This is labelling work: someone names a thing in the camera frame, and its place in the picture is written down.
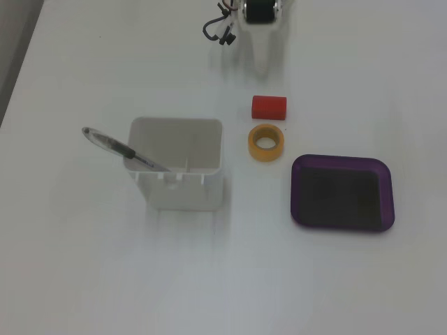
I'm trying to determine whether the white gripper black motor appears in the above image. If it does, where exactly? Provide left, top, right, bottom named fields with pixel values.
left=239, top=0, right=284, bottom=76

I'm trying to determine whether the red cube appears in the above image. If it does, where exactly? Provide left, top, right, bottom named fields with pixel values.
left=250, top=94, right=288, bottom=121

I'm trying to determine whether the purple tray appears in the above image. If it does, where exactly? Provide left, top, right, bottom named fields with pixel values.
left=289, top=154, right=396, bottom=234

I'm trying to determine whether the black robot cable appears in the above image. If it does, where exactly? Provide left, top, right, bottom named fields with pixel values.
left=201, top=1, right=239, bottom=47

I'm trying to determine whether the white plastic container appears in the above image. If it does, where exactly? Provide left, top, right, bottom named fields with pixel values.
left=122, top=117, right=224, bottom=211

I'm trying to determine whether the black pen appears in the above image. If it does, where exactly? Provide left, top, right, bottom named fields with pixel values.
left=81, top=126, right=172, bottom=173

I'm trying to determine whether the yellow tape roll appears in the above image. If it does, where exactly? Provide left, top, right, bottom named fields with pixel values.
left=247, top=123, right=285, bottom=163

